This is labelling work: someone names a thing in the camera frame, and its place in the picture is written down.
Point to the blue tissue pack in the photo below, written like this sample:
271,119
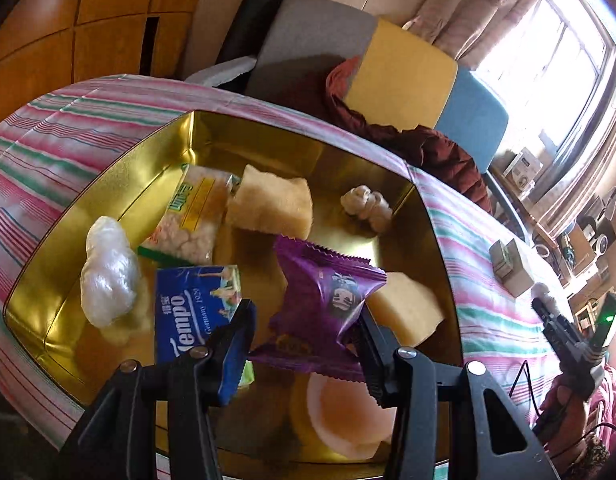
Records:
188,310

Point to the yellow sponge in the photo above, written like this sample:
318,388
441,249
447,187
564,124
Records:
268,205
407,305

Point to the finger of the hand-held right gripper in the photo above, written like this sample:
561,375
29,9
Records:
557,330

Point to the pale pink round bowl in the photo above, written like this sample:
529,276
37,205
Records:
353,420

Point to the person's right forearm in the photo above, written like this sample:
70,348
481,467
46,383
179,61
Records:
612,410

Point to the beige curtain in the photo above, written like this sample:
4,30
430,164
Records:
582,175
477,5

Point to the large metal tin box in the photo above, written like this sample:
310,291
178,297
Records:
268,150

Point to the puffed snack bag yellow label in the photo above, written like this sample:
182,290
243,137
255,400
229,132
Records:
193,215

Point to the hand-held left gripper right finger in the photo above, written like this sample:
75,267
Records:
375,360

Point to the large beige cardboard box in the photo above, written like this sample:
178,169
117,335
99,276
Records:
520,277

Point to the black and white speaker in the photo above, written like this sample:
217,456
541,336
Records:
600,240

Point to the striped tablecloth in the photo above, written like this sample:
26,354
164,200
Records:
53,150

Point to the small green and white box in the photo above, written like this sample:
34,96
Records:
500,257

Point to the grey yellow blue armchair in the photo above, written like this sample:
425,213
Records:
402,70

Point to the wooden wardrobe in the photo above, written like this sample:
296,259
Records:
88,35

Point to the window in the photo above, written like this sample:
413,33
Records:
552,60

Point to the yellow round container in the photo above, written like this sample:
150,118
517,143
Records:
300,420

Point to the white plastic bag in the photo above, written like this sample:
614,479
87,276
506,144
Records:
110,275

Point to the purple snack packet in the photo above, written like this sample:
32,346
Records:
318,305

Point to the black rolled mat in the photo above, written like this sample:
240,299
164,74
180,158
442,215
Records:
258,10

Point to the maroon jacket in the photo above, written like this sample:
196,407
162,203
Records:
437,155

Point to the white printed box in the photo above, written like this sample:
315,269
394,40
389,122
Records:
522,165

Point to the person's right hand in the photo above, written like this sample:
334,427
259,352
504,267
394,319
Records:
567,420

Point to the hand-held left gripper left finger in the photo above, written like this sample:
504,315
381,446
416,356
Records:
233,360

